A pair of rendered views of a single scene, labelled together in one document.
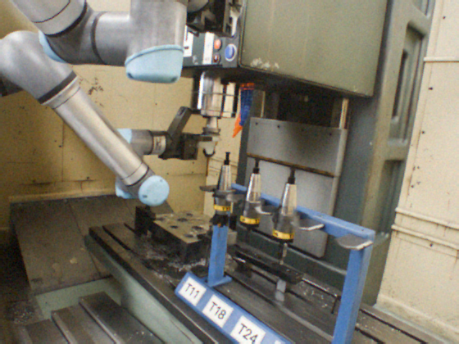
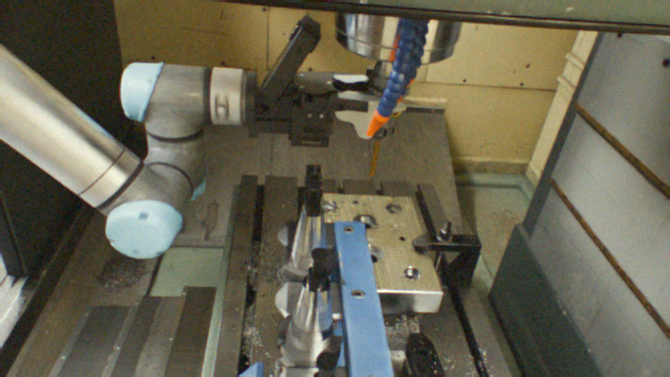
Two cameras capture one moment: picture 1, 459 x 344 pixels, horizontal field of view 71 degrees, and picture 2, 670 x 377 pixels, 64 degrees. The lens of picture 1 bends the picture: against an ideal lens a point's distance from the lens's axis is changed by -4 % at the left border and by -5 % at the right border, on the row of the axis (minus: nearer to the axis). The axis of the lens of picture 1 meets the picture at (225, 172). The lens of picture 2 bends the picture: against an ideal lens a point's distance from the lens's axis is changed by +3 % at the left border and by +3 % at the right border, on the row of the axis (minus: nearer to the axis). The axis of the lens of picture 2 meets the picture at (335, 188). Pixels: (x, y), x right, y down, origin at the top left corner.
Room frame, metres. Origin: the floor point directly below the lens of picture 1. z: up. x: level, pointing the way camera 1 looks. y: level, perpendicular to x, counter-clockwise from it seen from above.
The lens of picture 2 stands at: (0.55, -0.27, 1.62)
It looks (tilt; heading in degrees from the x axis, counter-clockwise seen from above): 34 degrees down; 35
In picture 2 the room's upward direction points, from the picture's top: 7 degrees clockwise
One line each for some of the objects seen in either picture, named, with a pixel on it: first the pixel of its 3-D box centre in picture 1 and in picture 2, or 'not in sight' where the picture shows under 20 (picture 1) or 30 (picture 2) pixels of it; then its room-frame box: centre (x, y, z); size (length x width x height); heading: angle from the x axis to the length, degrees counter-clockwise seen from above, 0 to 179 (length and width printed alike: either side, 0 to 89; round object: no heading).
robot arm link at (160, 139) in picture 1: (155, 142); (230, 98); (0.98, 0.21, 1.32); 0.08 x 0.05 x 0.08; 42
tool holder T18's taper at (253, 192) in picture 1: (254, 186); (313, 308); (0.82, -0.08, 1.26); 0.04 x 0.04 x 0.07
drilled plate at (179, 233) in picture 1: (189, 230); (366, 246); (1.24, 0.11, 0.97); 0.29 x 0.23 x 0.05; 42
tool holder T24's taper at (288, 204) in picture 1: (288, 197); not in sight; (0.74, -0.15, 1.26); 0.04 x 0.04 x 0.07
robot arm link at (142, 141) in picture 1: (130, 143); (170, 96); (0.93, 0.27, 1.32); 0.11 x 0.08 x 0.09; 132
